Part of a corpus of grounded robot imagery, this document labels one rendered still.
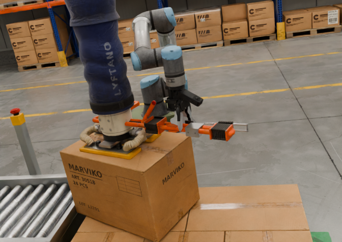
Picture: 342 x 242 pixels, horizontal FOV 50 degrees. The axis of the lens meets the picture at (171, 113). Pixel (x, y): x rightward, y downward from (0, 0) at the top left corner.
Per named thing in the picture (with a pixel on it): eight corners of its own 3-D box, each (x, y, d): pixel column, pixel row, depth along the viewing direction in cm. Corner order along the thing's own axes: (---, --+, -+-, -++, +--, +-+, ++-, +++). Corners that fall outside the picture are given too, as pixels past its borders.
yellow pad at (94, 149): (79, 151, 194) (77, 143, 192) (92, 143, 202) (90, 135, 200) (130, 160, 176) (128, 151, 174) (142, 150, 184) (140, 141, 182)
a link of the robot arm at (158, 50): (154, 46, 176) (155, 50, 165) (178, 41, 176) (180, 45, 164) (158, 64, 179) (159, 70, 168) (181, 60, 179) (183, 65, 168)
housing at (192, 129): (185, 136, 168) (183, 127, 166) (192, 130, 173) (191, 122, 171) (199, 138, 164) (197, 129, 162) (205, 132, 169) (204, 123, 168)
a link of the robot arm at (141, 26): (130, 11, 223) (128, 54, 166) (149, 7, 223) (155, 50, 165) (134, 29, 229) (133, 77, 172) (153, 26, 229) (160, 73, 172)
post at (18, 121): (47, 232, 291) (9, 116, 256) (51, 226, 298) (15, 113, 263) (55, 232, 290) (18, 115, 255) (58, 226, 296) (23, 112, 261)
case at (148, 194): (76, 212, 212) (59, 151, 198) (122, 178, 241) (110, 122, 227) (158, 243, 177) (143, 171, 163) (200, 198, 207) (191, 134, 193)
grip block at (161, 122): (144, 133, 178) (142, 122, 176) (154, 125, 186) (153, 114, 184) (158, 135, 174) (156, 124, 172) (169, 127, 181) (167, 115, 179)
